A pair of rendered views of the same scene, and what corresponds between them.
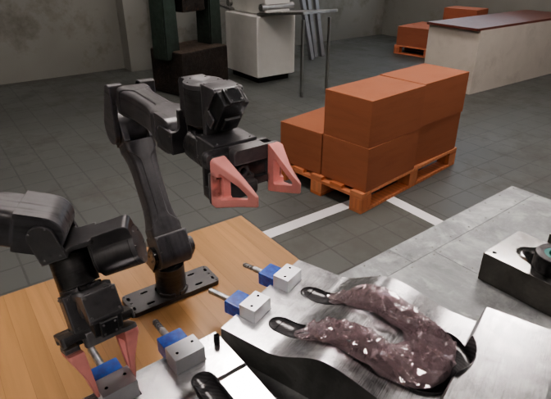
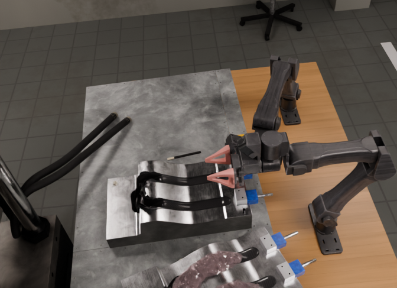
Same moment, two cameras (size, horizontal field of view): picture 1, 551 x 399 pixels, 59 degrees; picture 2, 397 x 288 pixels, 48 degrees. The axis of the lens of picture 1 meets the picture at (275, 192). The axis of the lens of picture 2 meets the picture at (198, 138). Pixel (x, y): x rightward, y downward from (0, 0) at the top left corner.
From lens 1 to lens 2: 1.36 m
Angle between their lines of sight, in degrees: 91
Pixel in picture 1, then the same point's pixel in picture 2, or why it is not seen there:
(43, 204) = (266, 113)
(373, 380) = (189, 262)
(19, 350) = not seen: hidden behind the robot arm
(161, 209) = (332, 193)
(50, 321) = (322, 172)
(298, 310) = (257, 266)
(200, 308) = (302, 236)
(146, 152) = (357, 173)
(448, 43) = not seen: outside the picture
